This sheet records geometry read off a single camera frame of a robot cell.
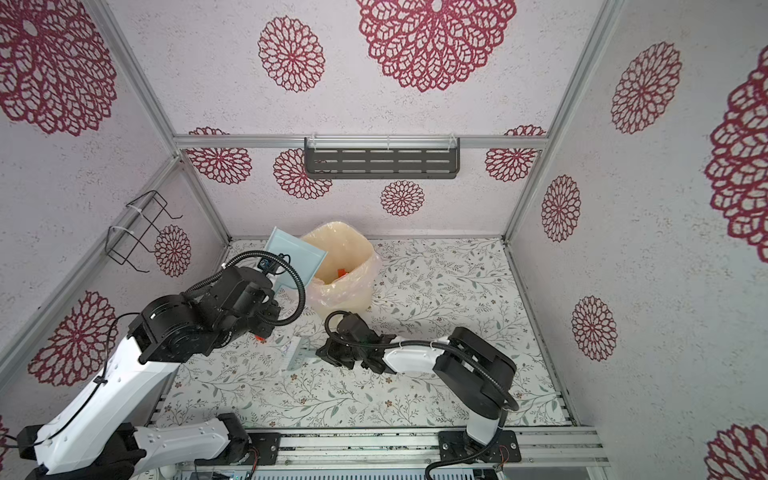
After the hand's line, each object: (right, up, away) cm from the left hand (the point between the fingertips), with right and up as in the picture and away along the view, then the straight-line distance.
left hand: (268, 309), depth 64 cm
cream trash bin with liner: (+15, +6, +12) cm, 20 cm away
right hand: (+5, -14, +16) cm, 22 cm away
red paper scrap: (+11, +7, +34) cm, 36 cm away
